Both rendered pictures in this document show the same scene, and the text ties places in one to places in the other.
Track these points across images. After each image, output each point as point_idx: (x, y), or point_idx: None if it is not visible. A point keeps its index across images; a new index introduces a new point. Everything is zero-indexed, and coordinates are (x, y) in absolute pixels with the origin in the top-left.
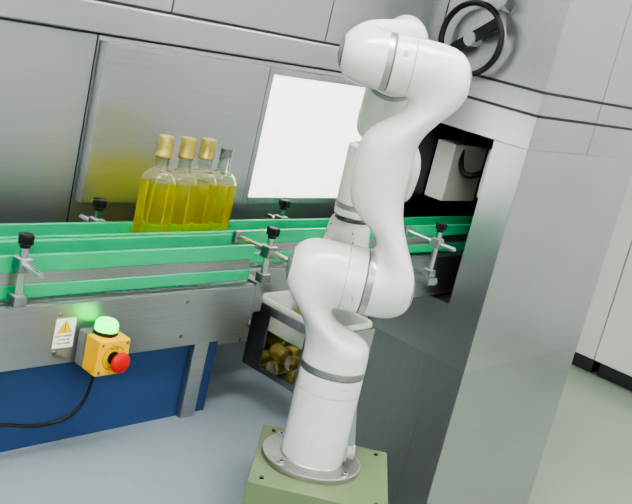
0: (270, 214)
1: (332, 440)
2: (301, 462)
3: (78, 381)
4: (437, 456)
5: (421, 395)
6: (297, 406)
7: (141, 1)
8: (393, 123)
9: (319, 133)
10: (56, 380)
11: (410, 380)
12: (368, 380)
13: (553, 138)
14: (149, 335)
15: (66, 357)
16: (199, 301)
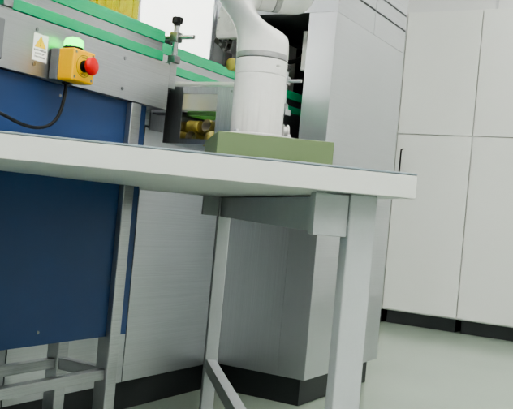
0: None
1: (274, 109)
2: (252, 130)
3: (49, 105)
4: (311, 275)
5: (287, 230)
6: (241, 88)
7: None
8: None
9: (182, 1)
10: (33, 97)
11: None
12: (239, 236)
13: (351, 9)
14: (100, 77)
15: (42, 72)
16: (132, 61)
